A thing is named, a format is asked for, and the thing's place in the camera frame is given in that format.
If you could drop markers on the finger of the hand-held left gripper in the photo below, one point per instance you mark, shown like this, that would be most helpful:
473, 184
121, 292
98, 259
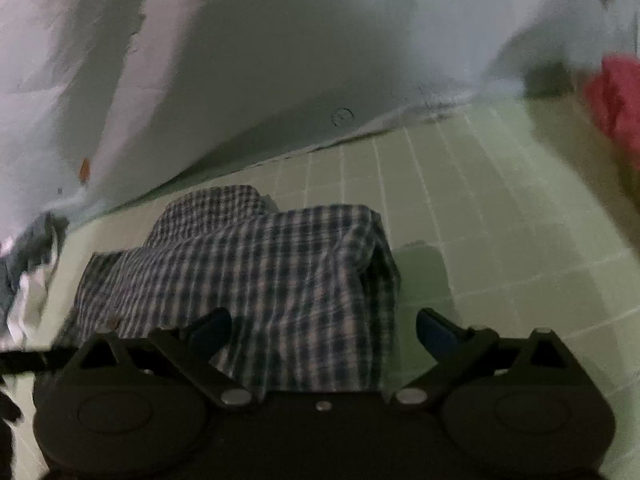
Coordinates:
30, 361

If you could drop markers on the light blue carrot-print blanket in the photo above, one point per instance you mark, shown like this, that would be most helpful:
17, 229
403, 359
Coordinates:
275, 50

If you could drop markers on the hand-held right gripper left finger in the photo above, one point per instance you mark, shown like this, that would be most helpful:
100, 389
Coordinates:
210, 334

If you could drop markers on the white garment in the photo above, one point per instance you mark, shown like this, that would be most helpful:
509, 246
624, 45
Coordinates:
30, 295

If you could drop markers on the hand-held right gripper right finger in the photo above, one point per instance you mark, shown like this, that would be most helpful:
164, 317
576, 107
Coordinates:
435, 332

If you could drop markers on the blue denim jeans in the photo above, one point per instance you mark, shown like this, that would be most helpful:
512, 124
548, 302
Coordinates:
30, 255

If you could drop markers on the red waffle cloth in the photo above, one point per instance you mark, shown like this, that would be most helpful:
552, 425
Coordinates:
617, 105

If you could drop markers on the blue plaid shirt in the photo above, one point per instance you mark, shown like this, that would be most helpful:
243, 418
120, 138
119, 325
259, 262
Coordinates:
275, 270

